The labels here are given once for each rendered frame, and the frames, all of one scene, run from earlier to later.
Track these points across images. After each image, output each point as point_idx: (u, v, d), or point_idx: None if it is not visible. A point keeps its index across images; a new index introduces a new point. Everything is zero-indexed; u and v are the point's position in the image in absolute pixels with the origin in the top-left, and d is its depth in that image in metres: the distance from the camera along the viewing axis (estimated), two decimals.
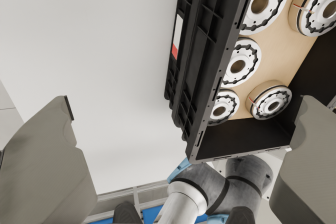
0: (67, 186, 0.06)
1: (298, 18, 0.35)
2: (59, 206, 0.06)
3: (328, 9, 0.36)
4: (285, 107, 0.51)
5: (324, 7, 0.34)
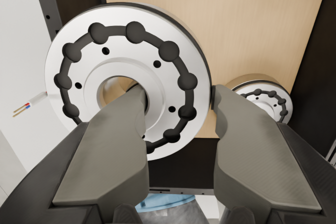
0: (124, 173, 0.06)
1: None
2: (113, 189, 0.06)
3: None
4: (286, 123, 0.29)
5: None
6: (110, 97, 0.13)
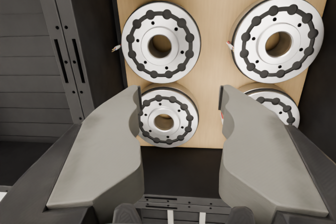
0: (119, 173, 0.06)
1: None
2: (108, 190, 0.06)
3: None
4: None
5: None
6: (151, 48, 0.27)
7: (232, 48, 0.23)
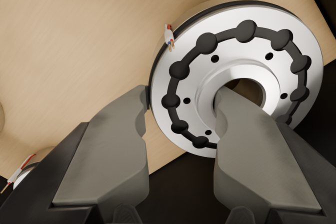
0: (124, 173, 0.06)
1: (155, 62, 0.11)
2: (113, 189, 0.06)
3: None
4: None
5: (223, 79, 0.11)
6: None
7: None
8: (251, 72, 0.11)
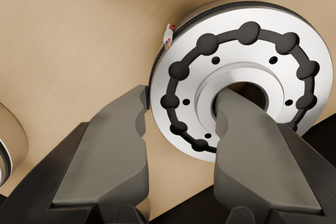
0: (124, 173, 0.06)
1: (155, 62, 0.11)
2: (113, 189, 0.06)
3: None
4: None
5: (223, 82, 0.10)
6: None
7: None
8: (253, 76, 0.10)
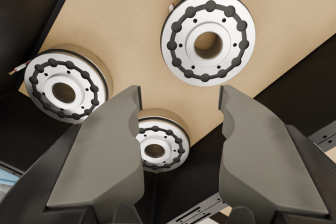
0: (119, 173, 0.06)
1: (164, 23, 0.21)
2: (108, 190, 0.06)
3: (211, 53, 0.23)
4: (173, 169, 0.32)
5: (199, 32, 0.21)
6: None
7: None
8: (214, 28, 0.20)
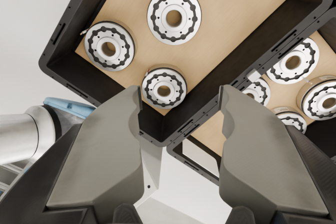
0: (119, 173, 0.06)
1: (149, 4, 0.37)
2: (108, 190, 0.06)
3: (177, 24, 0.39)
4: (175, 106, 0.47)
5: (168, 9, 0.36)
6: None
7: None
8: (176, 8, 0.36)
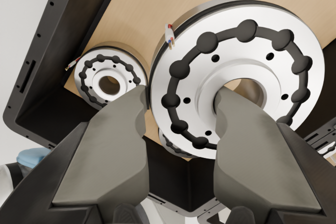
0: (124, 173, 0.06)
1: (155, 61, 0.11)
2: (113, 189, 0.06)
3: None
4: None
5: (223, 79, 0.11)
6: None
7: None
8: (252, 72, 0.11)
